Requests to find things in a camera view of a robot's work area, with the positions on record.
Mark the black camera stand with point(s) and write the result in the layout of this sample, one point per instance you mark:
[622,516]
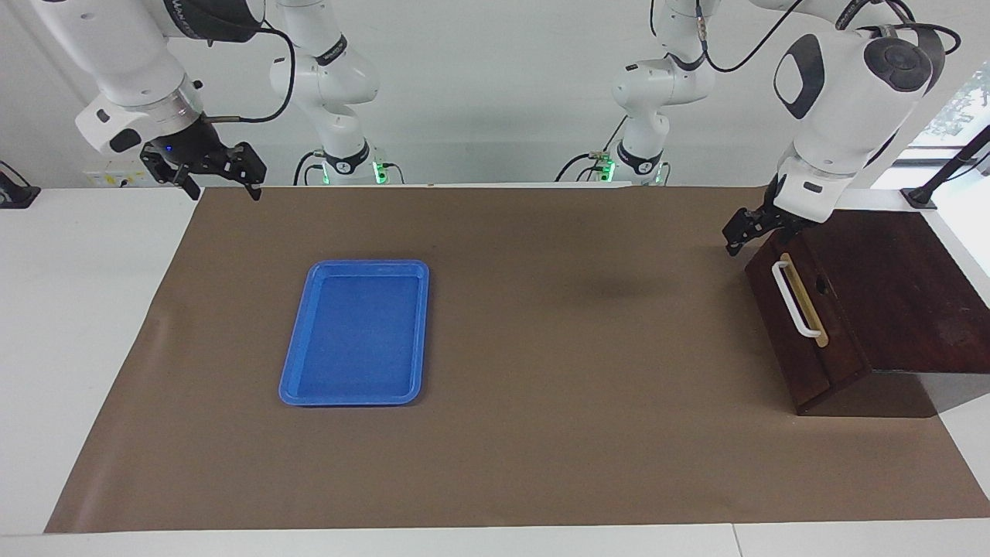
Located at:
[947,166]

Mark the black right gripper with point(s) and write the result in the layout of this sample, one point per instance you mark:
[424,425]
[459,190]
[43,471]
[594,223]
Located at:
[189,143]

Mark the brown table mat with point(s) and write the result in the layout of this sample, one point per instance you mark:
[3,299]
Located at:
[541,387]

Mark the yellow labelled wall outlet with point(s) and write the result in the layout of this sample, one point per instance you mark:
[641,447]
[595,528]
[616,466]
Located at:
[116,179]

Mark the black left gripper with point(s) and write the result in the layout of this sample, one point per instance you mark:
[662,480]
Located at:
[785,216]

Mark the blue plastic tray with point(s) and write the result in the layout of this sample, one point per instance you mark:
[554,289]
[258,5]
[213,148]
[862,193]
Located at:
[356,333]

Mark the black device on table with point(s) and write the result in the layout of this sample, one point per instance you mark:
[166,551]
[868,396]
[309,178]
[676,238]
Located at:
[14,193]

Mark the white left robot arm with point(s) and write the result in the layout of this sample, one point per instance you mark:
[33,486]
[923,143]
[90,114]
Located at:
[843,116]

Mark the dark wooden cabinet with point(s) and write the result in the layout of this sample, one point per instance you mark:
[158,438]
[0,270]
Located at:
[905,309]

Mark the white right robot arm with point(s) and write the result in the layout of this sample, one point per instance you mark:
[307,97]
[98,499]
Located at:
[131,62]

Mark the wooden drawer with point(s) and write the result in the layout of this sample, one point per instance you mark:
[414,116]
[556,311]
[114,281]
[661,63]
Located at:
[835,363]

